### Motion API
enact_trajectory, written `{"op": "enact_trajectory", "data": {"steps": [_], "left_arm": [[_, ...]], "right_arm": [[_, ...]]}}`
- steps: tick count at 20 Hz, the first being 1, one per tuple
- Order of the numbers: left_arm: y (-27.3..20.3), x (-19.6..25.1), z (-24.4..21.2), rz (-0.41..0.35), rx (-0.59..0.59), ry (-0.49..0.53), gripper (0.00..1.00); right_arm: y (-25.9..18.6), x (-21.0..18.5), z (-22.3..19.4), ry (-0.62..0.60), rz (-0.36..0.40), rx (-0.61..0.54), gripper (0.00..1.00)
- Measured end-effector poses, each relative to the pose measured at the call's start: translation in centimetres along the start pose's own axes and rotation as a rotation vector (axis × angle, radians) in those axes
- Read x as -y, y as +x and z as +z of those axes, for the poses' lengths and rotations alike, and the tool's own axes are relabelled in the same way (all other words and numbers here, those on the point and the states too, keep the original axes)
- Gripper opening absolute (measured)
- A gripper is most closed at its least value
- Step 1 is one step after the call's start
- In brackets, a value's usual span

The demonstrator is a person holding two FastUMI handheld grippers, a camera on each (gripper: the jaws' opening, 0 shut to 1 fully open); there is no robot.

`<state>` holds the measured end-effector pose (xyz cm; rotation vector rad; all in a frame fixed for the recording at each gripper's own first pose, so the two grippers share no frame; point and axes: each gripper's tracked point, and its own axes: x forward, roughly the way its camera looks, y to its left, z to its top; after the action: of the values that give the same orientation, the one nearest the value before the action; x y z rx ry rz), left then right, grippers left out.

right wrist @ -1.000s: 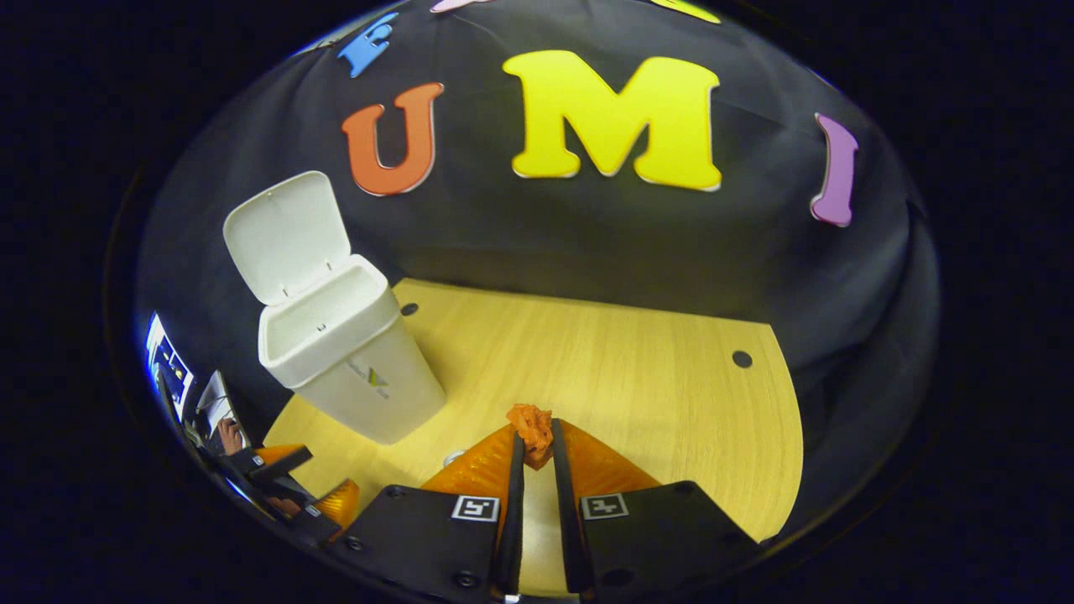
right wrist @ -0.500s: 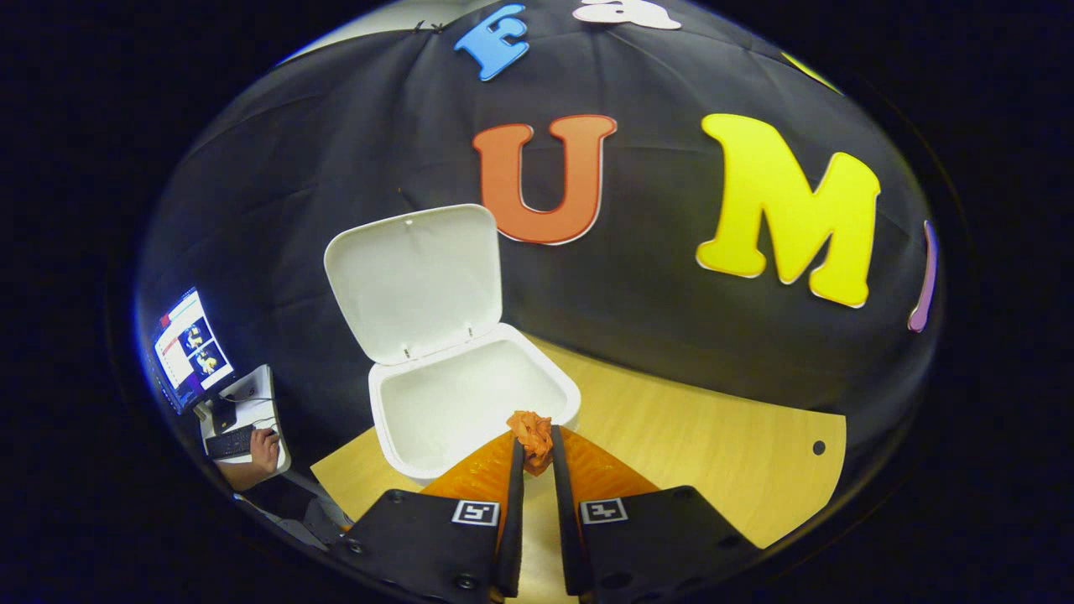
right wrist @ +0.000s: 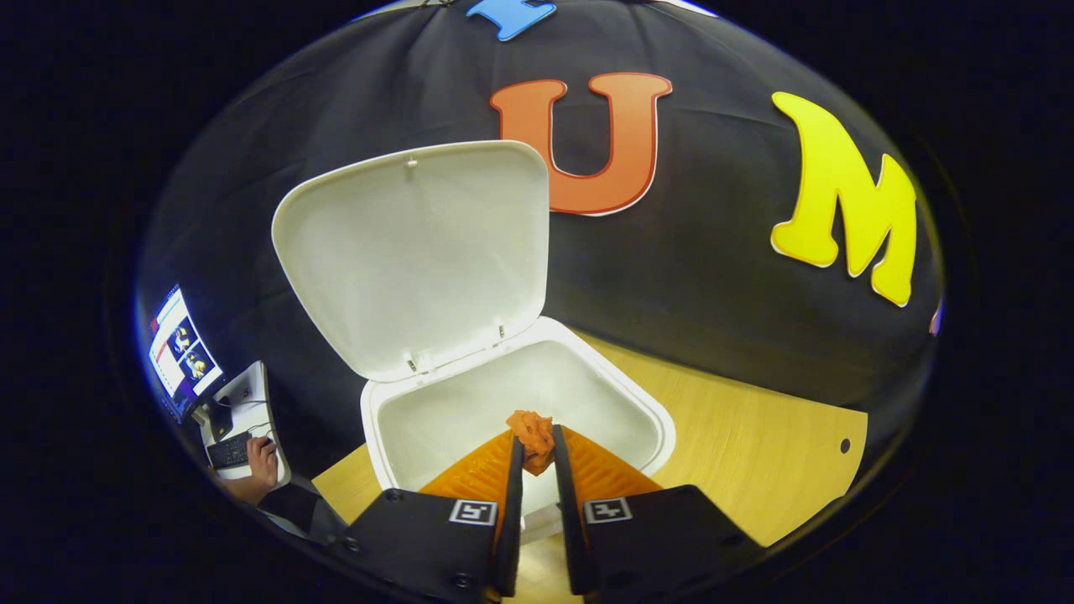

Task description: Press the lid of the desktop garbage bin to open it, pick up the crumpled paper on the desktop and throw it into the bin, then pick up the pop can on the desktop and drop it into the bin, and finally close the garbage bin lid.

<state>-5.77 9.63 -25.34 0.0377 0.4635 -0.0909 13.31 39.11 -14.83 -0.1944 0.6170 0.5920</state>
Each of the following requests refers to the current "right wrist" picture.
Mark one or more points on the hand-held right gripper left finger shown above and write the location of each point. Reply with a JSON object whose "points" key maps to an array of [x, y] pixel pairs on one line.
{"points": [[508, 520]]}

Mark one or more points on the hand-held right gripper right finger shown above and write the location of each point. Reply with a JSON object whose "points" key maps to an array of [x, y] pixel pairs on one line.
{"points": [[570, 528]]}

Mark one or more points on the orange paper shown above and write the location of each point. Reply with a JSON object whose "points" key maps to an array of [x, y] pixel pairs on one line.
{"points": [[530, 436]]}

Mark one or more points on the white desktop garbage bin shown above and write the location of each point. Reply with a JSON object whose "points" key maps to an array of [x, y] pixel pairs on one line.
{"points": [[419, 252]]}

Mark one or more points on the wooden desktop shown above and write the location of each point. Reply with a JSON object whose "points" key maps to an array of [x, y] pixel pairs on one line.
{"points": [[738, 453]]}

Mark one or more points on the black keyboard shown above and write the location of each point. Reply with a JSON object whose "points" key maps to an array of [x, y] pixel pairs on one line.
{"points": [[228, 451]]}

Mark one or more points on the white side table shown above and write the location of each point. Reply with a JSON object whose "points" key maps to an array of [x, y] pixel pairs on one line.
{"points": [[247, 390]]}

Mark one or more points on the black monitor base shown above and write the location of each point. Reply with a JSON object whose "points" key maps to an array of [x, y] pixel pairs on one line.
{"points": [[220, 418]]}

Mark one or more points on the black backdrop cloth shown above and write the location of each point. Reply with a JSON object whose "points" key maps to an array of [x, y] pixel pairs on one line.
{"points": [[713, 252]]}

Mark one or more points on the computer monitor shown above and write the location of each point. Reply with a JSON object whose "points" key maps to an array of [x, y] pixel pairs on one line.
{"points": [[180, 352]]}

